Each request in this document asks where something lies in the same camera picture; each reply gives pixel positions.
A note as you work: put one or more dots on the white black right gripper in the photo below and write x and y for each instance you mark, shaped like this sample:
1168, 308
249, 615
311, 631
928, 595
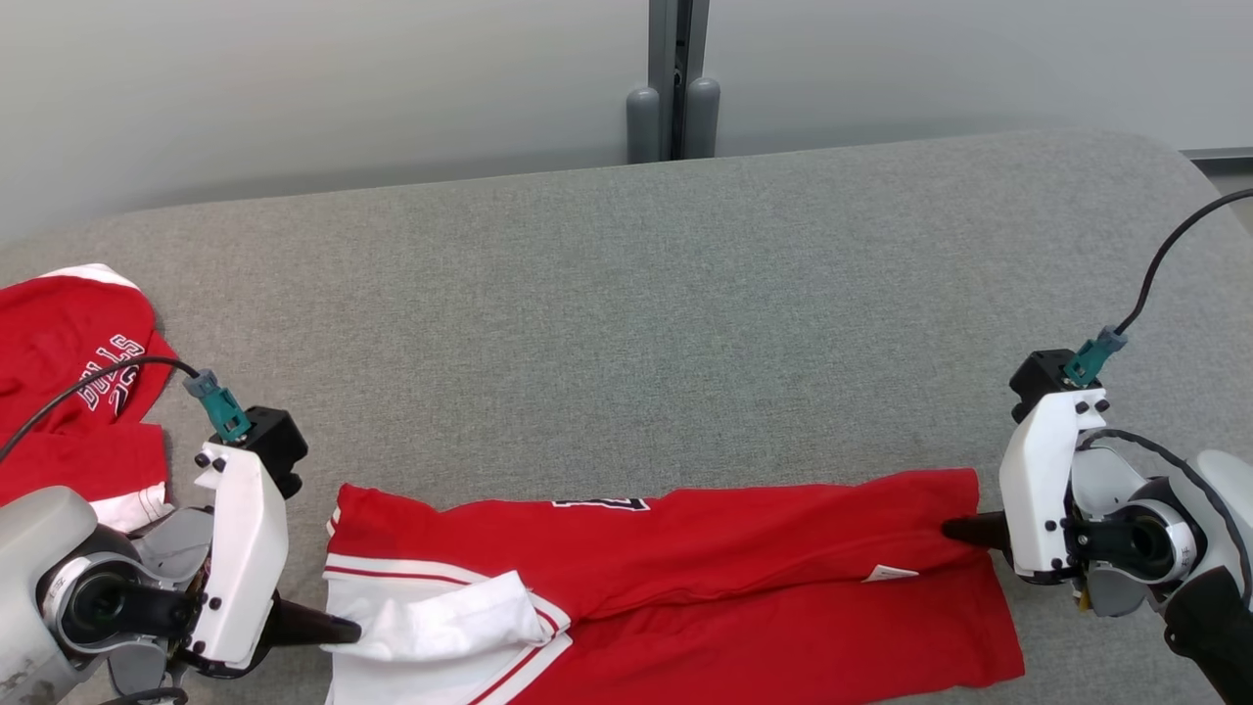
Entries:
1038, 490

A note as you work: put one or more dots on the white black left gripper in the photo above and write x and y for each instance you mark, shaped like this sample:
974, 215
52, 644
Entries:
240, 548

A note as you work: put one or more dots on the red jersey with number 23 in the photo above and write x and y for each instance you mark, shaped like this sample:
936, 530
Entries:
734, 568

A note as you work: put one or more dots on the red shorts with white stripe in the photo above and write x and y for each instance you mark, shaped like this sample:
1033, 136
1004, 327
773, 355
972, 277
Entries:
59, 333

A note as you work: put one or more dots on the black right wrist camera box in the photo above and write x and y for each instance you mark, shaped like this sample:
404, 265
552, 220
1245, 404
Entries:
1043, 377

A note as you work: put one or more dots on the grey wall skirting strip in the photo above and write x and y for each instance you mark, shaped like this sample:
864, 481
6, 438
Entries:
1219, 154

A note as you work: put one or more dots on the grey cylindrical post cap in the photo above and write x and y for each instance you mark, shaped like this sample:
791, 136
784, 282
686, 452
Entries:
702, 117
643, 127

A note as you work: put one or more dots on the grey metal wall post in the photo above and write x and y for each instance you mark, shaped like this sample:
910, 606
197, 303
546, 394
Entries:
675, 59

